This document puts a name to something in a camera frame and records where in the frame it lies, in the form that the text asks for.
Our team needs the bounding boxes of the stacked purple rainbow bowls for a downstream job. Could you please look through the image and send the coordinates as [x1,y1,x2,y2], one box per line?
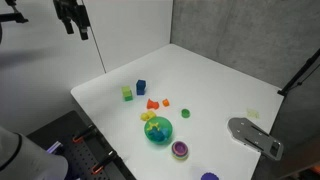
[170,140,190,161]

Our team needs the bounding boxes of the purple round lid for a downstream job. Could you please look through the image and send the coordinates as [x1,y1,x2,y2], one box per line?
[200,171,220,180]

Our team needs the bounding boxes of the lime green cube stack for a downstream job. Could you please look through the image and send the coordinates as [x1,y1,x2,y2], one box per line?
[121,85,134,102]

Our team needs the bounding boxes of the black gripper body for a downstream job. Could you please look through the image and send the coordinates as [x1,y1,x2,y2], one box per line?
[52,0,92,32]

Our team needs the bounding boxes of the blue toy pieces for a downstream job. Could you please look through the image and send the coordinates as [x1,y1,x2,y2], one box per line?
[147,127,170,142]

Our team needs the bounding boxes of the yellow toy block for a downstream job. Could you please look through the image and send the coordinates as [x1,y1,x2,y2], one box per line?
[139,110,157,122]

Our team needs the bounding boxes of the large green bowl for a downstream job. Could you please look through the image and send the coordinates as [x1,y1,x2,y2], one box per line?
[143,116,174,146]

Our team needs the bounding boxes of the black mounting bracket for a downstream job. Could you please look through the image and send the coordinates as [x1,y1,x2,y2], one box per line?
[0,0,30,25]

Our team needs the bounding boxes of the pale yellow tape patch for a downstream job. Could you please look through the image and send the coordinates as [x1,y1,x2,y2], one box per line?
[246,107,261,120]

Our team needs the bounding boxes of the orange toy block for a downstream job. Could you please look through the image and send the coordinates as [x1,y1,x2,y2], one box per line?
[146,97,160,111]

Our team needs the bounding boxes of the black stand pole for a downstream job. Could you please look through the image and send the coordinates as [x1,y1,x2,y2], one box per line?
[277,47,320,98]

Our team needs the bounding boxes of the black perforated base board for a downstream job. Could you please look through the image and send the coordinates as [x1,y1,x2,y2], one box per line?
[26,110,137,180]

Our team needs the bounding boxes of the grey metal mounting plate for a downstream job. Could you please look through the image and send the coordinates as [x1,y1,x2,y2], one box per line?
[227,117,285,162]

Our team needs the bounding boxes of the yellow toy figure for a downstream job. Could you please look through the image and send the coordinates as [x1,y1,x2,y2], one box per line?
[146,121,162,132]

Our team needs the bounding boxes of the black orange spring clamp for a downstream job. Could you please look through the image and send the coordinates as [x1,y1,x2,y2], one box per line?
[72,124,98,145]
[90,150,119,176]

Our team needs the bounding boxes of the small green bowl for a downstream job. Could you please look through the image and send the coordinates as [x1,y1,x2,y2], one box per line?
[180,108,191,119]

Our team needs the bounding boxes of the blue cube stack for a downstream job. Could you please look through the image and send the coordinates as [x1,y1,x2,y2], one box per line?
[135,79,147,96]

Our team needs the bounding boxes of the purple lit connector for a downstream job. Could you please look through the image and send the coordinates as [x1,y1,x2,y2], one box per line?
[46,140,65,155]

